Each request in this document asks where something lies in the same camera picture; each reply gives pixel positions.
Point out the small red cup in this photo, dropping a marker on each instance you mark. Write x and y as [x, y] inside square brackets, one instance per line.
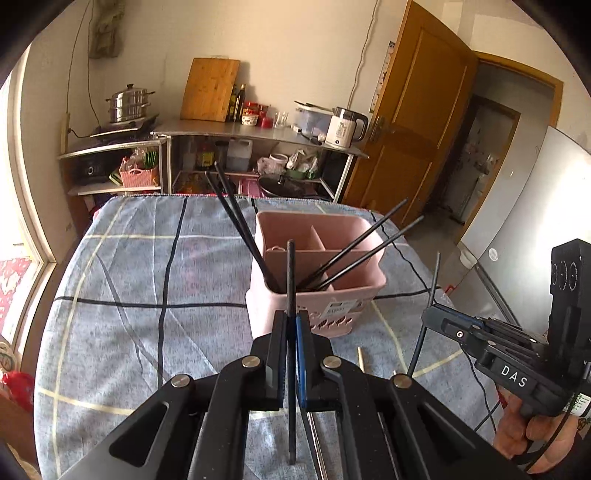
[266, 122]

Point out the low side shelf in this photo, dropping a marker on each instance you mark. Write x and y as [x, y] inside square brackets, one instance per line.
[106, 148]

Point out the narrow wall calendar strip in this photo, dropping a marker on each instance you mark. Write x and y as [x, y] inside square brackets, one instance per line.
[384, 69]

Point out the brown wooden door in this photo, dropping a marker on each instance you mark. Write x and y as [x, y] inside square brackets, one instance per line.
[415, 115]

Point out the pink plastic tray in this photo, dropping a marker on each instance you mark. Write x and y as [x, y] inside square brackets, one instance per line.
[248, 187]

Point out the cooking oil bottle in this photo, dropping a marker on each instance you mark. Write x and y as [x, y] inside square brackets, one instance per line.
[205, 157]

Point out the black utensil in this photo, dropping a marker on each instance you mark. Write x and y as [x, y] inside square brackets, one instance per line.
[314, 137]

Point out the red lid patterned jar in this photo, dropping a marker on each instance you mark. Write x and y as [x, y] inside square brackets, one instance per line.
[249, 117]

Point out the red tin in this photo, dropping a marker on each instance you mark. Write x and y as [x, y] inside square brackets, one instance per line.
[263, 110]

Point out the steel steamer pot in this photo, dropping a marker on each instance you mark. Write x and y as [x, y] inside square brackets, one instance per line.
[129, 104]

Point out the pink plastic utensil basket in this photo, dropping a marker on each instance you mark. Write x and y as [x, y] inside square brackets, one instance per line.
[268, 314]

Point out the grey refrigerator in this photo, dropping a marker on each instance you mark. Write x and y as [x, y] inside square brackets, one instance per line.
[521, 221]

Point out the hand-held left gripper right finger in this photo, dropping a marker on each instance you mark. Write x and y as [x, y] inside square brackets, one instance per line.
[302, 369]

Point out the green bowl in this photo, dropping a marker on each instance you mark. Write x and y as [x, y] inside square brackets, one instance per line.
[300, 174]

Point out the clear glass cup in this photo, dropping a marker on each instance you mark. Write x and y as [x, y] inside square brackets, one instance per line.
[279, 121]

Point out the person's right hand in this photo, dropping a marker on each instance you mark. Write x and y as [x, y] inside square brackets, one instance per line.
[512, 438]

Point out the red plastic bag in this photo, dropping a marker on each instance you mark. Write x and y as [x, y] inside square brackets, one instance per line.
[18, 385]

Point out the black induction cooker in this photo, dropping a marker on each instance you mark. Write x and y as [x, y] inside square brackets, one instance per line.
[120, 130]

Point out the wooden cutting board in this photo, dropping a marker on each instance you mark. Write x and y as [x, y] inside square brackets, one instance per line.
[210, 90]

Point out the white ceramic cup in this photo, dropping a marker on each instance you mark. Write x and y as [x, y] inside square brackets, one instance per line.
[278, 162]

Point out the white plastic jug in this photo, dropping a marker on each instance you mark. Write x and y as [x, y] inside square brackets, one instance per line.
[240, 157]

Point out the black frying pan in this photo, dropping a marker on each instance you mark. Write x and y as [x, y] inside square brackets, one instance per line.
[284, 187]

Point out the slim sauce bottle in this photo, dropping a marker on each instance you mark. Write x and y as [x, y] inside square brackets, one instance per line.
[232, 106]

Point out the dark glass bottle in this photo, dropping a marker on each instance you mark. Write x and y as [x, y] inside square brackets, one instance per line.
[240, 106]

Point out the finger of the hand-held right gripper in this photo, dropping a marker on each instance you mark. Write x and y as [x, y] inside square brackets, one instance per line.
[512, 334]
[450, 327]

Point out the window frame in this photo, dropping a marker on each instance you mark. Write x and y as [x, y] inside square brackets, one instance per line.
[32, 221]

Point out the blue plaid tablecloth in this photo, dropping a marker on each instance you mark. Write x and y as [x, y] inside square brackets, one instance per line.
[115, 258]

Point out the silver metal chopstick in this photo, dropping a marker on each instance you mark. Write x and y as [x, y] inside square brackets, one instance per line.
[316, 447]

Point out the black chopstick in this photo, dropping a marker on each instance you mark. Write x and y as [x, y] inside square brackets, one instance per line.
[291, 277]
[383, 243]
[435, 281]
[243, 217]
[369, 230]
[228, 210]

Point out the light wooden chopstick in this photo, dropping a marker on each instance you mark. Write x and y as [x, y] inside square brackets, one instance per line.
[362, 360]

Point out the blue water filter pitcher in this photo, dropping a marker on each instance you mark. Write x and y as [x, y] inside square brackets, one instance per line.
[309, 121]

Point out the beige power strip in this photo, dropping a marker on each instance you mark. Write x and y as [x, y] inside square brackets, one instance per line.
[65, 134]

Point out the pink woven basket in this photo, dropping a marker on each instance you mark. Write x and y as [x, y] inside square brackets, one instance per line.
[138, 177]

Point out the steel kitchen table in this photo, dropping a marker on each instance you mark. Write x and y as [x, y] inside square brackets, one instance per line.
[240, 131]

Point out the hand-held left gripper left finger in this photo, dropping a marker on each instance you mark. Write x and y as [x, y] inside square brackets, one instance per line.
[276, 369]

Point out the white electric kettle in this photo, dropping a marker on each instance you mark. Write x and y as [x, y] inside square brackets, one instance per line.
[341, 129]

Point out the hanging cloth bag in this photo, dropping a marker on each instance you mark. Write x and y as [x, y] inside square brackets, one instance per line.
[106, 32]

